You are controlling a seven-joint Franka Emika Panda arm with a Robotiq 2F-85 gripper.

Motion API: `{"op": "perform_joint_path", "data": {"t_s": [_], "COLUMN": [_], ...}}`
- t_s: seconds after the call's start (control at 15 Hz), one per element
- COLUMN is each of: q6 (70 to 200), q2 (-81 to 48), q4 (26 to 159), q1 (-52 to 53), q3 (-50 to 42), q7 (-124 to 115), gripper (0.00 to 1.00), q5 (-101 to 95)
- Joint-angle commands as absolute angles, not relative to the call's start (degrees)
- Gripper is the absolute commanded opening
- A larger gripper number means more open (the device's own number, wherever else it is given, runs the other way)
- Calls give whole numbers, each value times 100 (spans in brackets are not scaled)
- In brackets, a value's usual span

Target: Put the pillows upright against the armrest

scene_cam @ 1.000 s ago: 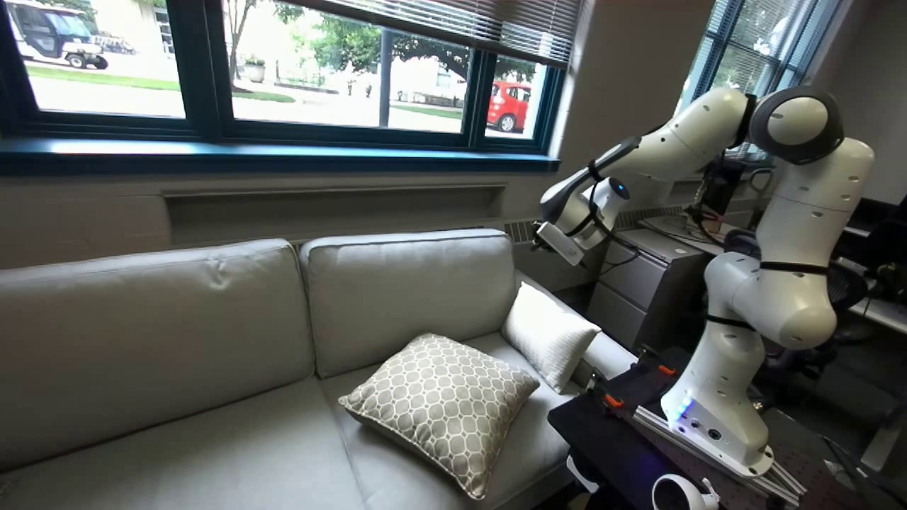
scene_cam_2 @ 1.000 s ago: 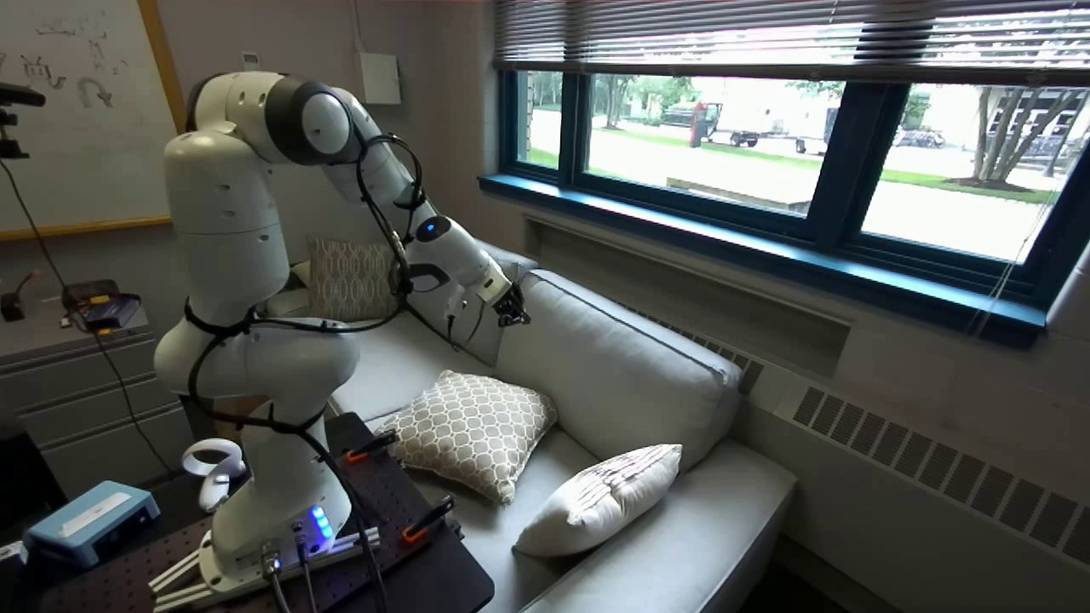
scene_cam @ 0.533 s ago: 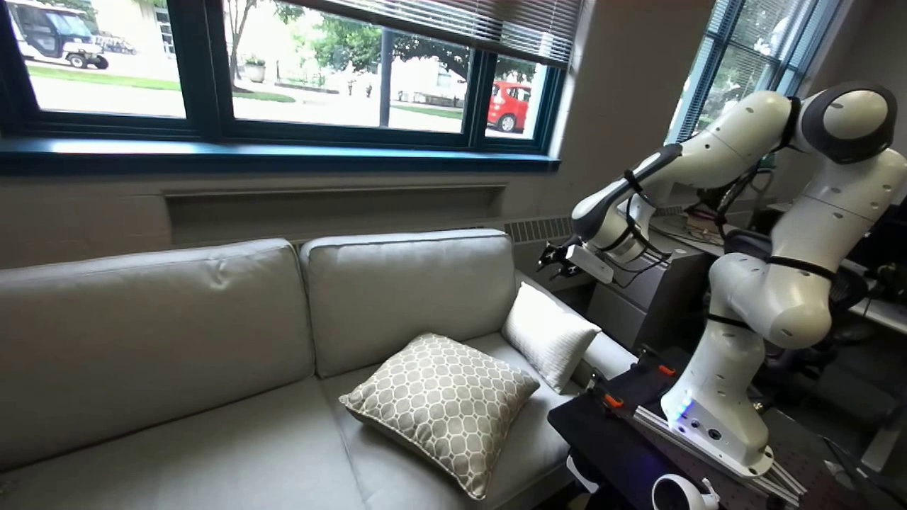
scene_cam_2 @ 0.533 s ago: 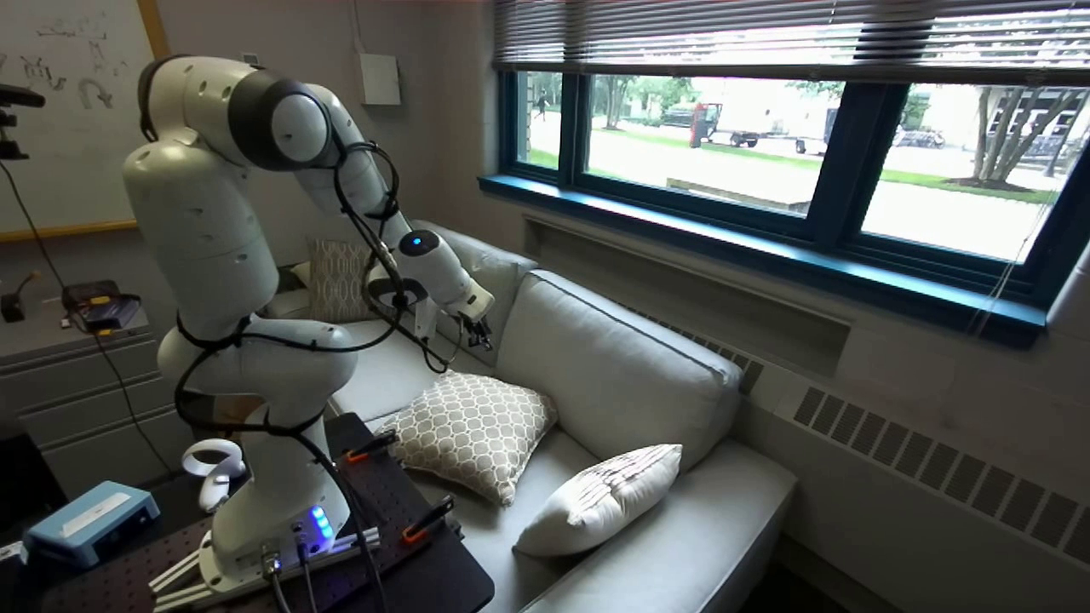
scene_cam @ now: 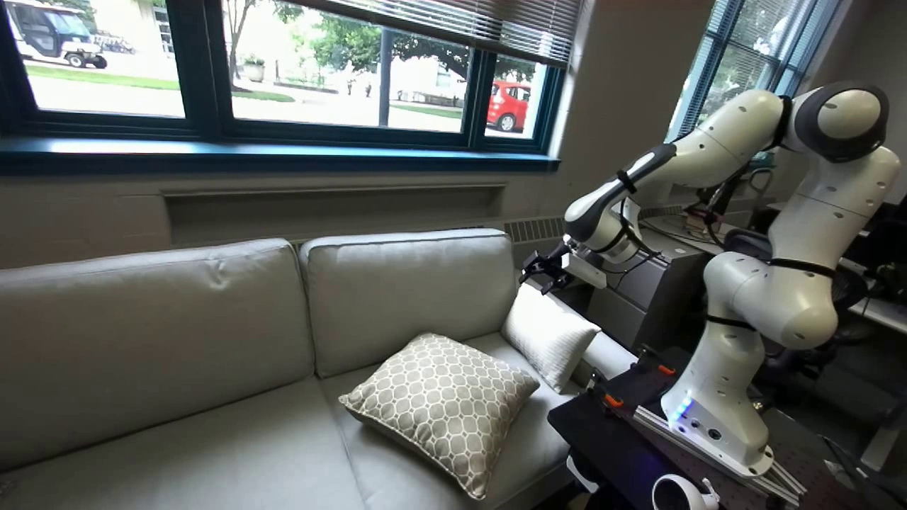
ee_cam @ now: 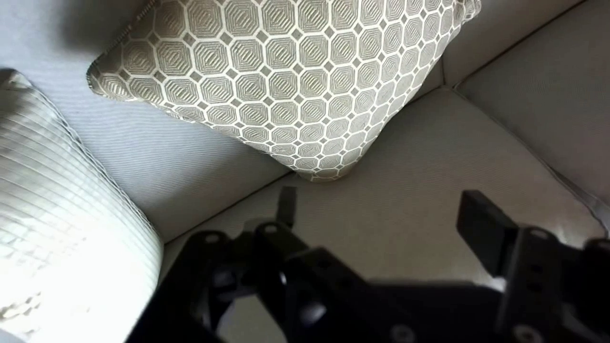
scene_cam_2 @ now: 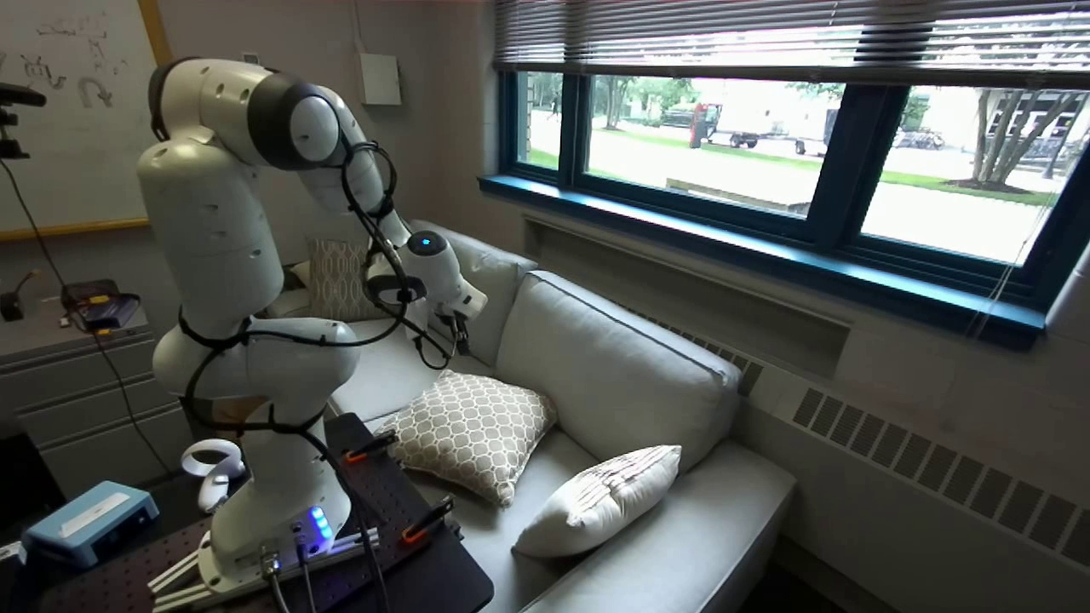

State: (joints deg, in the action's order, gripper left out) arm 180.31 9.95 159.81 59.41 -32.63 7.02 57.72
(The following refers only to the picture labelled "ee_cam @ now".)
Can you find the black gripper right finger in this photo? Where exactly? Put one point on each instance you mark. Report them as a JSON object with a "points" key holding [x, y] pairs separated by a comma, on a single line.
{"points": [[545, 279]]}

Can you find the light grey couch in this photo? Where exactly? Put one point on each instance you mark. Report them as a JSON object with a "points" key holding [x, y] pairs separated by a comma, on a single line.
{"points": [[412, 211]]}

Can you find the white pleated pillow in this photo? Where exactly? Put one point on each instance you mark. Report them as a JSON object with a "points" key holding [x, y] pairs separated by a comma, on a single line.
{"points": [[63, 222]]}

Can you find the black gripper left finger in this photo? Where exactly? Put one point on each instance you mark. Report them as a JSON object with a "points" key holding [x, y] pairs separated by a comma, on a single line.
{"points": [[183, 287]]}

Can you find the beige octagon pattern pillow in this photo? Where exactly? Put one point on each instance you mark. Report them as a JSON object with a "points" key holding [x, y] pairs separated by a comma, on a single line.
{"points": [[286, 70]]}

